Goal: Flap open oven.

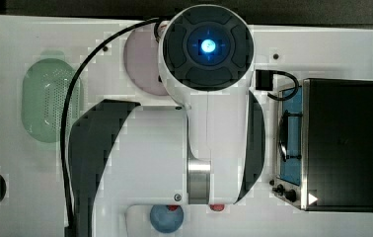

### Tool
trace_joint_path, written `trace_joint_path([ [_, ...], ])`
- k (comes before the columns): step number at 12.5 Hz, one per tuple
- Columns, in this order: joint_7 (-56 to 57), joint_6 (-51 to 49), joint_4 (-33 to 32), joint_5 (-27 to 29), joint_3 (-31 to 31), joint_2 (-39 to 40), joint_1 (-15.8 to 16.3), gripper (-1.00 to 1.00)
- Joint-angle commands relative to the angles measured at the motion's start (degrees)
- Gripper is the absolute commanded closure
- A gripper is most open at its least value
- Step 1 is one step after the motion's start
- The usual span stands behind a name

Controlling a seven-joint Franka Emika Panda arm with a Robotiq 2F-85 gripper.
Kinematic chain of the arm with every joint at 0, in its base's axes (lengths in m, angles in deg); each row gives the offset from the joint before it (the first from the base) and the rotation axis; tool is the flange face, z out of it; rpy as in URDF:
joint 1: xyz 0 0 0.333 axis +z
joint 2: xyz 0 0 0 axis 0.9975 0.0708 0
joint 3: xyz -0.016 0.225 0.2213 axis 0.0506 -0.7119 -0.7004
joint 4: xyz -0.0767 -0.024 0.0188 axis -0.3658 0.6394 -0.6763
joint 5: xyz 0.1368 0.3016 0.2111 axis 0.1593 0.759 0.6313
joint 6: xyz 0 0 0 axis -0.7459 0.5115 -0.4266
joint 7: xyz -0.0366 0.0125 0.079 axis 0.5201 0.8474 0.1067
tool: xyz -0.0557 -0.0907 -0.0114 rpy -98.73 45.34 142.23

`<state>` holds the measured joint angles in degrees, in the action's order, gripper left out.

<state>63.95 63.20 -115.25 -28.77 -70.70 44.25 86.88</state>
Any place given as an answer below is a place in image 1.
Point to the blue cup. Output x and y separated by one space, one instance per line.
166 218

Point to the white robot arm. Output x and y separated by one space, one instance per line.
205 147

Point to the black toaster oven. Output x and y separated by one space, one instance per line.
336 148

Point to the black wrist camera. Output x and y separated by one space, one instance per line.
264 80

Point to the green perforated colander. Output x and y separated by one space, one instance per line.
44 89

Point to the red strawberry toy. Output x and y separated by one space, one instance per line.
217 207

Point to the grey round plate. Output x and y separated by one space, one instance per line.
141 61

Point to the blue glass oven door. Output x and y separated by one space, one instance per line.
289 139

